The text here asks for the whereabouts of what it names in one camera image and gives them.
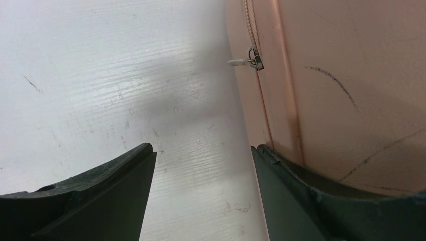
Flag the pink hard-shell suitcase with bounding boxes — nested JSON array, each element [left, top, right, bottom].
[[226, 1, 425, 196]]

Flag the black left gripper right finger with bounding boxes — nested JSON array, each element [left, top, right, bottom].
[[251, 145, 425, 240]]

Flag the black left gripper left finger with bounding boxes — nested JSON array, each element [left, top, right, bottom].
[[1, 143, 157, 240]]

